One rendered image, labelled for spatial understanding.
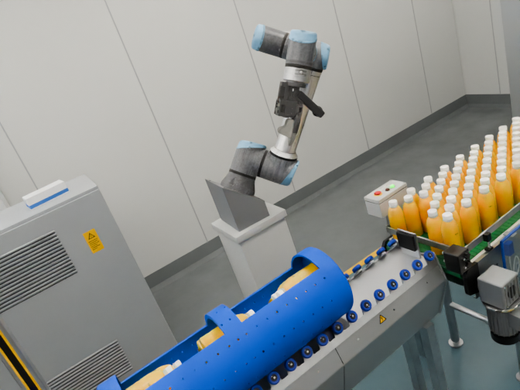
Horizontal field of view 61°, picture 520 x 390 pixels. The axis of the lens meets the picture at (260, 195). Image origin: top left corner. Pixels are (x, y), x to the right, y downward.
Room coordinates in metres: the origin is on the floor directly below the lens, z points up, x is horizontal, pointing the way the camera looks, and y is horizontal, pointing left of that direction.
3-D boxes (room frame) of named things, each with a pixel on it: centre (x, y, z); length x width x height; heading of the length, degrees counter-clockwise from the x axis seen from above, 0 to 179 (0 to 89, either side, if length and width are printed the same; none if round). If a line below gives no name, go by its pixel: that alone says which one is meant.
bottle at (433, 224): (1.64, -0.67, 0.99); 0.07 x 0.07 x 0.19
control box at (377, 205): (1.99, -0.59, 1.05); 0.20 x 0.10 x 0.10; 115
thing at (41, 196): (2.73, 1.25, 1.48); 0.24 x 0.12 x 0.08; 122
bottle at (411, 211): (1.83, -0.64, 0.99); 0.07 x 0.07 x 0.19
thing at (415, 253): (1.64, -0.53, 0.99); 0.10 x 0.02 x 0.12; 25
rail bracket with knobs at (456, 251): (1.47, -0.66, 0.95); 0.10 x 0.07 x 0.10; 25
